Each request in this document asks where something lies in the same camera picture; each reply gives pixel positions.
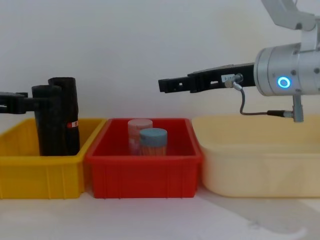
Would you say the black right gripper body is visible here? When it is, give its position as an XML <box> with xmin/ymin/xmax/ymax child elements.
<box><xmin>197</xmin><ymin>62</ymin><xmax>257</xmax><ymax>93</ymax></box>

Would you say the plain black cylinder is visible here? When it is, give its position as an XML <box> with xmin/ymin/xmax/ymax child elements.
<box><xmin>31</xmin><ymin>84</ymin><xmax>66</xmax><ymax>157</ymax></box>

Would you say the black cylinder with red label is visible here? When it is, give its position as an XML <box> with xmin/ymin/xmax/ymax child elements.
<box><xmin>47</xmin><ymin>77</ymin><xmax>81</xmax><ymax>156</ymax></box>

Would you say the clear jar with pink lid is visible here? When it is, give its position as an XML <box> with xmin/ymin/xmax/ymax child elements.
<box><xmin>127</xmin><ymin>118</ymin><xmax>154</xmax><ymax>156</ymax></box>

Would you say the clear jar with blue lid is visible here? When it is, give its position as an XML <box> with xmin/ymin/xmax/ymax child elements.
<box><xmin>138</xmin><ymin>127</ymin><xmax>168</xmax><ymax>157</ymax></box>

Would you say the yellow plastic bin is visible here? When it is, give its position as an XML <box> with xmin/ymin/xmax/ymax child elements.
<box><xmin>0</xmin><ymin>117</ymin><xmax>108</xmax><ymax>200</ymax></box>

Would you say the red plastic bin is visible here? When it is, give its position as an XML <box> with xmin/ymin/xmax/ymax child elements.
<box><xmin>84</xmin><ymin>117</ymin><xmax>204</xmax><ymax>200</ymax></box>

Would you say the cream plastic basin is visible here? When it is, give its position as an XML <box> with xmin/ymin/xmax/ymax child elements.
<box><xmin>190</xmin><ymin>113</ymin><xmax>320</xmax><ymax>199</ymax></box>

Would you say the thin dark gripper cable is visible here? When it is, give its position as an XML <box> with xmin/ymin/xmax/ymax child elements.
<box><xmin>224</xmin><ymin>73</ymin><xmax>295</xmax><ymax>118</ymax></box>

